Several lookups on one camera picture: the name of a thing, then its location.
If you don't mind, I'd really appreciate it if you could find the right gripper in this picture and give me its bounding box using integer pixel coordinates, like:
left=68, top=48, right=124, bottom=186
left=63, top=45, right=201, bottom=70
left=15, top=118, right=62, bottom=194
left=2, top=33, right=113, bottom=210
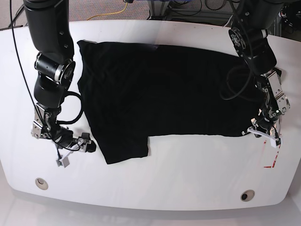
left=54, top=132, right=96, bottom=159

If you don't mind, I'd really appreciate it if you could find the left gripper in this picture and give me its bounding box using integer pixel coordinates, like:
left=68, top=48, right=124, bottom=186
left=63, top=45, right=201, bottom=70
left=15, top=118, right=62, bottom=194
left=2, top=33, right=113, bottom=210
left=242, top=117, right=281, bottom=141

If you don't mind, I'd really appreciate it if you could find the black t-shirt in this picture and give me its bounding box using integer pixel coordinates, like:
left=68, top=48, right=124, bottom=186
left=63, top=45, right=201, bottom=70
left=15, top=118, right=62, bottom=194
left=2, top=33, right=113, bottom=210
left=76, top=40, right=284, bottom=165

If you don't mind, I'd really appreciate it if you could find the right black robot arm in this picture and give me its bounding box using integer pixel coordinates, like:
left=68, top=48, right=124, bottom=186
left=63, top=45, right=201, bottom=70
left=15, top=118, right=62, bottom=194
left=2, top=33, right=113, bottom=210
left=24, top=0, right=96, bottom=153

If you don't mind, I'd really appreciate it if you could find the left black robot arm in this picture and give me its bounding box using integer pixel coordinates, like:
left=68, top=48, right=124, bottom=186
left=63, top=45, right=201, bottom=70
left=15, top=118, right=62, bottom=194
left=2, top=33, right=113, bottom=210
left=229, top=0, right=290, bottom=147

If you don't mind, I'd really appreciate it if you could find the red tape rectangle marker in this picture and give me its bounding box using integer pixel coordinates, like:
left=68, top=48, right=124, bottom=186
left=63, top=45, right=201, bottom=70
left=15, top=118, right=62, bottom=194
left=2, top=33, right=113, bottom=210
left=260, top=140, right=281, bottom=169

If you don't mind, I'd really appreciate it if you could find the right table grommet hole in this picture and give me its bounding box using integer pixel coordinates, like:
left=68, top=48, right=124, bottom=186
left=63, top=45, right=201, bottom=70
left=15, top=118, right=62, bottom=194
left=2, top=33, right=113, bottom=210
left=240, top=190, right=255, bottom=202

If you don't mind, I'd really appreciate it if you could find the table grommet hole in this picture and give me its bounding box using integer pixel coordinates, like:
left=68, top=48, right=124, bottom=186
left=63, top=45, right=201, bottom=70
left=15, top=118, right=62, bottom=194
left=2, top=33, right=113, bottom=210
left=240, top=190, right=255, bottom=202
left=35, top=178, right=48, bottom=190

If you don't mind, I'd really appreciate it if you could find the left table grommet hole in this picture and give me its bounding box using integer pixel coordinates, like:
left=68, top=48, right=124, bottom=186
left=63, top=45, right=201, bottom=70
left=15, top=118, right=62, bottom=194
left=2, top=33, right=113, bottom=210
left=35, top=178, right=48, bottom=190

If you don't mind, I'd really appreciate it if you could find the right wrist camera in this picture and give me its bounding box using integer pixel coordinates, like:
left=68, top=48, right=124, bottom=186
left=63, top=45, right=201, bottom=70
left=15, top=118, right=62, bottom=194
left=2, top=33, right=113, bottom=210
left=56, top=157, right=70, bottom=168

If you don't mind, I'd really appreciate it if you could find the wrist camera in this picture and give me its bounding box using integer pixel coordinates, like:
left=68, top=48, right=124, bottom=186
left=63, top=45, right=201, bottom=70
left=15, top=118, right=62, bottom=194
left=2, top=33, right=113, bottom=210
left=270, top=137, right=282, bottom=148
left=56, top=157, right=70, bottom=168

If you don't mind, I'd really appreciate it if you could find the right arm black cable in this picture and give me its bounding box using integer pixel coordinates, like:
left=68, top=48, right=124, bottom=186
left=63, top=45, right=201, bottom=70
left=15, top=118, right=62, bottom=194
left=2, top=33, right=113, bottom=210
left=9, top=0, right=84, bottom=144

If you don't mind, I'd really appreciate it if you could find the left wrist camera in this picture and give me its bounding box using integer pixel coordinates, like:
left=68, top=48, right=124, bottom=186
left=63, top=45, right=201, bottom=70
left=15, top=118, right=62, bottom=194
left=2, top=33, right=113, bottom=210
left=270, top=137, right=282, bottom=148

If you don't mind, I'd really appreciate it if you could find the black cable loop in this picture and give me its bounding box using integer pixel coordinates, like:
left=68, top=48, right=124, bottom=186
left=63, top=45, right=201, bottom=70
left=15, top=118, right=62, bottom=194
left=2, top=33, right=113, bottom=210
left=220, top=0, right=261, bottom=101

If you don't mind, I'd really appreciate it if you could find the yellow cable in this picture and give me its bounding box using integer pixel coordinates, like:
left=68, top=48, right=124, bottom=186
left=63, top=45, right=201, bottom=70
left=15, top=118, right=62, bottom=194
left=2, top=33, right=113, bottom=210
left=87, top=2, right=130, bottom=21

